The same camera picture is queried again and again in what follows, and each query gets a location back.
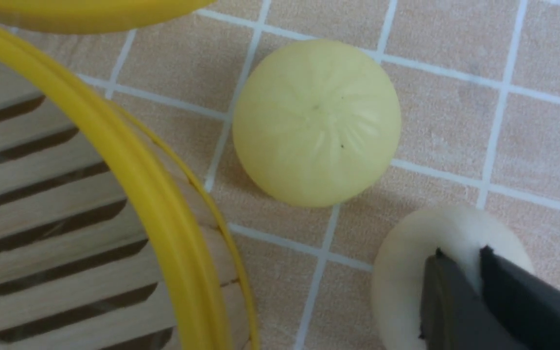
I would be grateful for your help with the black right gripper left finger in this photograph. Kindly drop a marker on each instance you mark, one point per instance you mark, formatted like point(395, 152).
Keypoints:
point(453, 315)

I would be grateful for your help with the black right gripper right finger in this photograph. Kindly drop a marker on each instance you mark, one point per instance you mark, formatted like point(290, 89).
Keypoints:
point(527, 306)

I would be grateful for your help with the white bun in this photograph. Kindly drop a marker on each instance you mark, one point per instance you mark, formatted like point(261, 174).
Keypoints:
point(460, 232)

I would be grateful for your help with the small yellow bun back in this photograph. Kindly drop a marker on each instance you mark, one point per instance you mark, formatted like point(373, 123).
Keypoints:
point(317, 122)

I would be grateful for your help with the bamboo steamer tray yellow rim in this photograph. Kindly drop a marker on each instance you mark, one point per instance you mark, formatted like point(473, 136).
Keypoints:
point(106, 235)

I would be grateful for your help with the woven bamboo steamer lid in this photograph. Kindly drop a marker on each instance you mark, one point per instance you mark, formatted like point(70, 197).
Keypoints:
point(92, 16)

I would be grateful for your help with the orange checkered tablecloth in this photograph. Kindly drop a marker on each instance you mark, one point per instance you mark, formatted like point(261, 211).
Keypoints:
point(479, 86)

